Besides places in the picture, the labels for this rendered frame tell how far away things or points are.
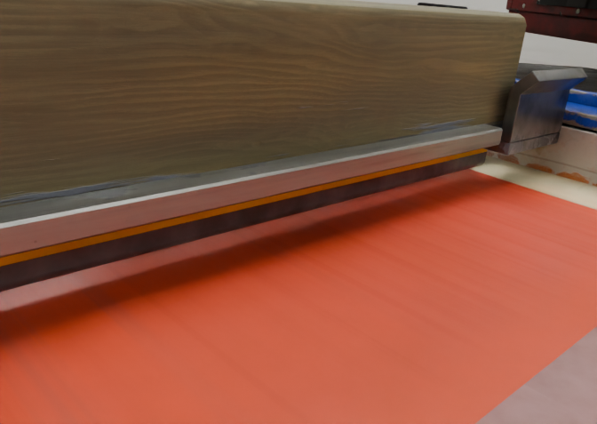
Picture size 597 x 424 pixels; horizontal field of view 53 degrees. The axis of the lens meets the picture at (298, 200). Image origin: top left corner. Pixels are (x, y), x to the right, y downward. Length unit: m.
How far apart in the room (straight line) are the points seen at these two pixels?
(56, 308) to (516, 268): 0.19
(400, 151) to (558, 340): 0.12
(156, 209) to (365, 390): 0.09
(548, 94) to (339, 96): 0.19
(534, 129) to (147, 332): 0.29
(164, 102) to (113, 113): 0.02
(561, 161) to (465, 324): 0.25
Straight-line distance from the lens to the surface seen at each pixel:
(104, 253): 0.23
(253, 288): 0.23
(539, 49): 2.39
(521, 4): 1.37
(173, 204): 0.21
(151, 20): 0.21
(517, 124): 0.40
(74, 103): 0.20
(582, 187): 0.44
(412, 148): 0.30
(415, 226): 0.31
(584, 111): 0.46
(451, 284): 0.26
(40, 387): 0.19
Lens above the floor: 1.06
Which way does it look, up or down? 20 degrees down
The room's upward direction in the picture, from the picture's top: 5 degrees clockwise
